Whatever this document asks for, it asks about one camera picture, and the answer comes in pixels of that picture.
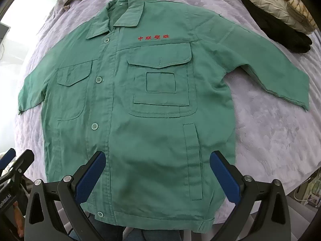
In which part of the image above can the beige quilted cloth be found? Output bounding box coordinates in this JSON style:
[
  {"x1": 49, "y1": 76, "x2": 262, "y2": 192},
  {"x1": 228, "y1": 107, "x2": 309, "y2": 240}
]
[{"x1": 236, "y1": 0, "x2": 318, "y2": 34}]

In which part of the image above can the black cloth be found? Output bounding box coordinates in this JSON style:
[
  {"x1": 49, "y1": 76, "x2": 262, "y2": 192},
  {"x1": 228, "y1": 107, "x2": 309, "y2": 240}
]
[{"x1": 227, "y1": 0, "x2": 313, "y2": 54}]

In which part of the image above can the green work jacket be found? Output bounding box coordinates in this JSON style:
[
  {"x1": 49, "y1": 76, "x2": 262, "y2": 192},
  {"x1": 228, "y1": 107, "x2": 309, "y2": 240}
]
[{"x1": 17, "y1": 0, "x2": 310, "y2": 232}]

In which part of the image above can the lavender quilted blanket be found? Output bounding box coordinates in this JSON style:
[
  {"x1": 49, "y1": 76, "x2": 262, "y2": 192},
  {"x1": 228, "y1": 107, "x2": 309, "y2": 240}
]
[{"x1": 0, "y1": 0, "x2": 321, "y2": 201}]

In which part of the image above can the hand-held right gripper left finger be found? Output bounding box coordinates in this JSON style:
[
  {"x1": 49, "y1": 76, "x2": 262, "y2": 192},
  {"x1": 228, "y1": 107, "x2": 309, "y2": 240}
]
[{"x1": 24, "y1": 151, "x2": 106, "y2": 241}]

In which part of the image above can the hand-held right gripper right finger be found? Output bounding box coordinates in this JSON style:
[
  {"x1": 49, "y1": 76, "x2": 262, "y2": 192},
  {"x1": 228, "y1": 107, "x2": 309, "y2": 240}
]
[{"x1": 208, "y1": 151, "x2": 293, "y2": 241}]

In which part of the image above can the person's left hand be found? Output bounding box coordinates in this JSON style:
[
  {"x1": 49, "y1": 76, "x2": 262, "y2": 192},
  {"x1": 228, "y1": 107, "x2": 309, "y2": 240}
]
[{"x1": 13, "y1": 201, "x2": 25, "y2": 233}]

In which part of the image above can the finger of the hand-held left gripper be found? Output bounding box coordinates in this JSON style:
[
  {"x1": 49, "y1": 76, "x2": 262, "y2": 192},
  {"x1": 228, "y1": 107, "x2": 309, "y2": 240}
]
[
  {"x1": 0, "y1": 149, "x2": 16, "y2": 172},
  {"x1": 11, "y1": 150, "x2": 35, "y2": 181}
]

